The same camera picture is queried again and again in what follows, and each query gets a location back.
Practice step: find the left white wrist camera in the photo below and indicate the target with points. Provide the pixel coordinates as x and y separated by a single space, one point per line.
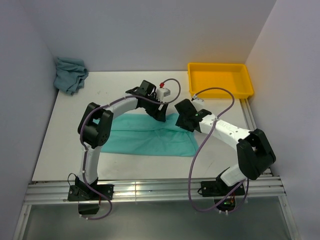
162 92

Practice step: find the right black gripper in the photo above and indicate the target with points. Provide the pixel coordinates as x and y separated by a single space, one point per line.
180 122

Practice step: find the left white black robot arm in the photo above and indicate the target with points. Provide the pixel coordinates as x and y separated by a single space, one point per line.
94 131

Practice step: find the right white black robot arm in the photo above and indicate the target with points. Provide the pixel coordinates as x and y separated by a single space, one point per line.
230 134

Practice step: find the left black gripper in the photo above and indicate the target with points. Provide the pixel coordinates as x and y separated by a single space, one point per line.
158 115

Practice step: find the teal green t-shirt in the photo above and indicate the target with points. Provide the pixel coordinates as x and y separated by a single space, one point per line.
140 134

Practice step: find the crumpled grey-blue t-shirt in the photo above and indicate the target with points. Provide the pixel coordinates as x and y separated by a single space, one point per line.
70 75

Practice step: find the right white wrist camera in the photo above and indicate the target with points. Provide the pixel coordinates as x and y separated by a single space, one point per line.
196 100

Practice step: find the yellow plastic tray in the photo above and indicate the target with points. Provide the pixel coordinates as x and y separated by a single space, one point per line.
233 77

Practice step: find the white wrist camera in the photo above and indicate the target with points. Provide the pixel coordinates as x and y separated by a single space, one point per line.
162 92
196 100

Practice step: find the aluminium right side rail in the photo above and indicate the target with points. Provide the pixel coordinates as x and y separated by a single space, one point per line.
250 115

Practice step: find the aluminium front rail frame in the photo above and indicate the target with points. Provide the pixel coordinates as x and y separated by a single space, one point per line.
56 192

